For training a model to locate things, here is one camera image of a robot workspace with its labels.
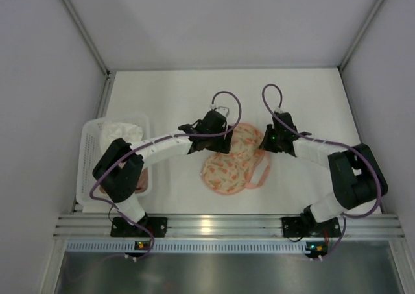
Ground floral pink laundry bag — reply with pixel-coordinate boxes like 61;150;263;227
201;123;271;195

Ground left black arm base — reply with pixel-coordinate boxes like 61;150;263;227
110;216;168;238

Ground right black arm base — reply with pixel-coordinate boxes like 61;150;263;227
281;215;341;238

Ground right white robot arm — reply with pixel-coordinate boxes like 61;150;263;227
260;111;388;233

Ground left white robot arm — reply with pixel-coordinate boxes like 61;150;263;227
92;106;233;226

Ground white and pink garments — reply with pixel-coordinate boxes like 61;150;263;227
99;121;148;193

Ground white plastic basket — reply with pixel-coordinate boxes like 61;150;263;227
76;113;151;206

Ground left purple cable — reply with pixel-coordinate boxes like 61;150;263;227
89;91;243;261

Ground purple cable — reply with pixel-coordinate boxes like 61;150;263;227
261;84;383;259
89;91;243;261

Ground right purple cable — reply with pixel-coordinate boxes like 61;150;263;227
261;84;383;259

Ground aluminium mounting rail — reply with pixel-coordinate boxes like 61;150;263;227
53;213;405;241

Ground white slotted cable duct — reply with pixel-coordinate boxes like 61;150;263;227
66;240;328;252

